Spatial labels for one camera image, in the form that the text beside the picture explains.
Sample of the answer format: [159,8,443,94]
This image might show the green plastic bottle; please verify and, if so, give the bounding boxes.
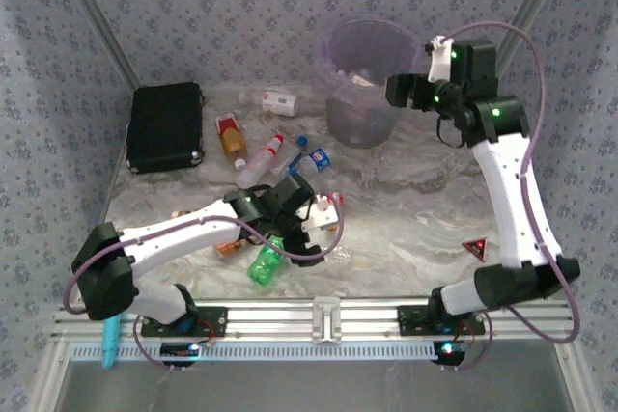
[246,235,291,286]

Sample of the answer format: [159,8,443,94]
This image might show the brown Nescafe bottle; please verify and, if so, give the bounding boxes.
[214,241,243,260]

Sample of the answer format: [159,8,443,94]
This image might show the red triangle sticker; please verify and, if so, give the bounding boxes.
[461,236,489,263]

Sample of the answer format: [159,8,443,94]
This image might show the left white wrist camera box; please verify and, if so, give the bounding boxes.
[295,193,342,233]

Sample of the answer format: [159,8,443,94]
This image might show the black hard case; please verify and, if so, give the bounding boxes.
[126,81,205,175]

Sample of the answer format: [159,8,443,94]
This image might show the white slotted cable duct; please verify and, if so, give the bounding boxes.
[70,343,435,363]

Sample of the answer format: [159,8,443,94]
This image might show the blue label Pepsi bottle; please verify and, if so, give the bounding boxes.
[288,146,334,178]

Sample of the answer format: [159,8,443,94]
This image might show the grey metal panel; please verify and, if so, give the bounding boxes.
[47,358,580,412]

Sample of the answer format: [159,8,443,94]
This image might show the clear crushed plastic bottle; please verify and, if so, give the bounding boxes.
[325,245,356,266]

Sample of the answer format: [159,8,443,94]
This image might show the translucent purple plastic bin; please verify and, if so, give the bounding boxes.
[311,15,421,149]

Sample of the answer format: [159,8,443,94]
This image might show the teal plastic tool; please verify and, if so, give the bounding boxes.
[100,315,122,370]

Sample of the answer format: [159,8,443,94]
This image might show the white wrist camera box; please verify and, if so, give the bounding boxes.
[424,35,458,85]
[295,193,342,233]

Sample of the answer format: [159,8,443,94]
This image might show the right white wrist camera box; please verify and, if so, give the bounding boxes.
[424,35,458,85]

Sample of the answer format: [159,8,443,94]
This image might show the clear plastic rail bracket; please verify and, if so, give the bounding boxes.
[312,295,343,345]

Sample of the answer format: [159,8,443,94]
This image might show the black controller board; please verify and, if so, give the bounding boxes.
[160,342,202,368]
[432,340,467,370]

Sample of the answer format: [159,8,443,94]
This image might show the clear bottle blue cap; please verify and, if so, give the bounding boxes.
[270,135,310,177]

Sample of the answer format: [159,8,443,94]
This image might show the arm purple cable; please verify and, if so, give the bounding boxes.
[441,19,583,372]
[62,192,347,372]

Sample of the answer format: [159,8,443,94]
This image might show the red cap plastic bottle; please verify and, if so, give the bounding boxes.
[235,133,286,189]

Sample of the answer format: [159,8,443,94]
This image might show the amber bottle red label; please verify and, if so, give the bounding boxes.
[214,112,248,171]

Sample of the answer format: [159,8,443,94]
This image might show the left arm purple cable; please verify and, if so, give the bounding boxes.
[62,192,347,372]

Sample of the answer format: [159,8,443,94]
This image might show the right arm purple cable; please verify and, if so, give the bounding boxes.
[441,19,583,372]

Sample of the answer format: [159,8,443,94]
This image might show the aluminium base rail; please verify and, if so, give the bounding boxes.
[52,298,578,343]

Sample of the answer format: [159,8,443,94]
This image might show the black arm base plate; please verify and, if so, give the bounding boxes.
[396,304,487,337]
[139,304,228,339]

